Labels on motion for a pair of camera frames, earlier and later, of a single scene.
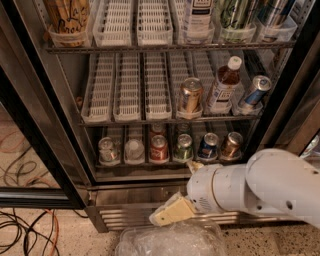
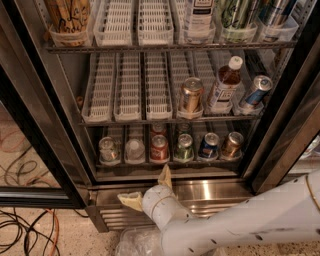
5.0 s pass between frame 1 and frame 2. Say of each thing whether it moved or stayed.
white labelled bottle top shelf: stayed
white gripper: moved
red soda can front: stayed
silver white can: stayed
